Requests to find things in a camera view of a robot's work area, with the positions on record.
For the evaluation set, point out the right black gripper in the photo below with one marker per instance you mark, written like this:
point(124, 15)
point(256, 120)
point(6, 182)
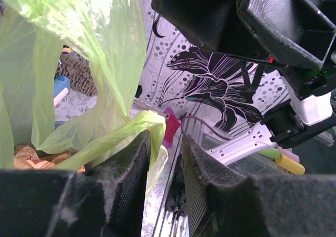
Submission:
point(297, 33)

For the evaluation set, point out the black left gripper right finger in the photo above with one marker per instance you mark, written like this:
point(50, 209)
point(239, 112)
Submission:
point(222, 202)

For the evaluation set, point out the crumpled brown paper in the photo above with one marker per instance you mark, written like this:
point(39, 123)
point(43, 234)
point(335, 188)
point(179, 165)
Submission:
point(25, 157)

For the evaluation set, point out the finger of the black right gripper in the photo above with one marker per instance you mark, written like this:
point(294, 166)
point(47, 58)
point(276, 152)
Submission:
point(212, 25)

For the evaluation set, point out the green plastic trash bag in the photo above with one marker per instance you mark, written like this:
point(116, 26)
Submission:
point(100, 46)

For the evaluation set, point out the blue handled floor mop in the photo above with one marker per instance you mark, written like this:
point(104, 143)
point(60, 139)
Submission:
point(61, 88)

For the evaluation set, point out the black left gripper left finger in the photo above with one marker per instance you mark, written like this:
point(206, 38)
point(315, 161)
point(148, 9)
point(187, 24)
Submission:
point(106, 200)

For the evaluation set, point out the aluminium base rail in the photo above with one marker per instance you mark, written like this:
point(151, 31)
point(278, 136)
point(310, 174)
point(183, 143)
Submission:
point(172, 219)

